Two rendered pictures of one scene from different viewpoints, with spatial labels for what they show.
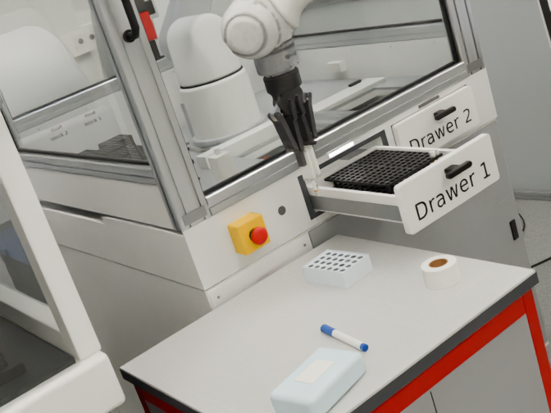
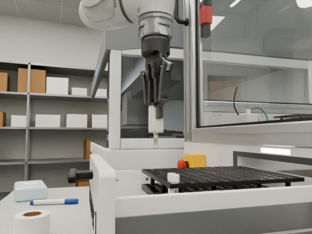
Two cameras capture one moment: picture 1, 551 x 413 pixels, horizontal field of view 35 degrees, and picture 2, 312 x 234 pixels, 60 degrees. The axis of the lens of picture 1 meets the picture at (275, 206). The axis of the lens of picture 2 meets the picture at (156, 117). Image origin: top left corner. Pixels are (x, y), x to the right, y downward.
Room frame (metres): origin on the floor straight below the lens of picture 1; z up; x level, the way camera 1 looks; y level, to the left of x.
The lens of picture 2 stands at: (1.96, -0.76, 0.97)
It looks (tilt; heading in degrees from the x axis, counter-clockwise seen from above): 4 degrees up; 106
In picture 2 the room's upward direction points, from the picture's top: straight up
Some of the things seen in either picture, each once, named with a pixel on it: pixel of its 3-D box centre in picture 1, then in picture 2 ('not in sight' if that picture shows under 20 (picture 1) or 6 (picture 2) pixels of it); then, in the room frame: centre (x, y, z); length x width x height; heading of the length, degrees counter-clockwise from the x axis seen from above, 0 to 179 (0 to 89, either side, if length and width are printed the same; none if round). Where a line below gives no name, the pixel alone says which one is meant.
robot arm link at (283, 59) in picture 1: (275, 58); (155, 30); (1.77, -0.09, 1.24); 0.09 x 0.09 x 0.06
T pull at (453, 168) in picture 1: (454, 169); (81, 174); (1.73, -0.38, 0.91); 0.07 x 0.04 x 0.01; 122
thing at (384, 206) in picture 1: (383, 180); (218, 193); (1.93, -0.26, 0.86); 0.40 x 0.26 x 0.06; 32
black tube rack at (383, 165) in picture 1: (384, 179); (213, 191); (1.92, -0.26, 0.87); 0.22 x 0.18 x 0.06; 32
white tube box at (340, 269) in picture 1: (337, 268); not in sight; (1.72, -0.08, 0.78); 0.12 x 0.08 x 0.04; 38
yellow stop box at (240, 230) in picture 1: (249, 233); (193, 165); (1.84, 0.07, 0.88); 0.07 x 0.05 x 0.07; 122
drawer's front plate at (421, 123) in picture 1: (437, 124); not in sight; (2.19, -0.47, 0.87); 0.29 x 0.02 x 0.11; 122
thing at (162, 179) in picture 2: (413, 170); (158, 177); (1.84, -0.32, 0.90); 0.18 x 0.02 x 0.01; 122
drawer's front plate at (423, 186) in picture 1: (448, 182); (98, 194); (1.75, -0.37, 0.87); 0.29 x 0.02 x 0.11; 122
